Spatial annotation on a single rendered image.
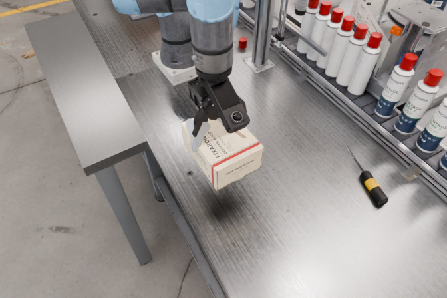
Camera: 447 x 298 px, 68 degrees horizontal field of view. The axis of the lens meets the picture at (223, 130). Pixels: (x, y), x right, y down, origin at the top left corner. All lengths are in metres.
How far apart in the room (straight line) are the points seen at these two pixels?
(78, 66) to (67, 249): 0.93
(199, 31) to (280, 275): 0.54
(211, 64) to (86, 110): 0.66
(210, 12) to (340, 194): 0.59
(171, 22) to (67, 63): 0.47
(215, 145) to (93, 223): 1.26
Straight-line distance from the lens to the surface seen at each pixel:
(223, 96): 0.62
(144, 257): 1.65
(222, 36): 0.57
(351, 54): 1.09
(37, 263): 1.90
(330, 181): 0.95
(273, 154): 0.97
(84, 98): 1.21
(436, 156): 1.06
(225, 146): 0.72
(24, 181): 2.21
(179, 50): 1.16
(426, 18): 1.04
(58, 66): 1.40
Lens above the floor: 1.58
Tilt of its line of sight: 48 degrees down
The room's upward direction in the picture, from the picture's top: straight up
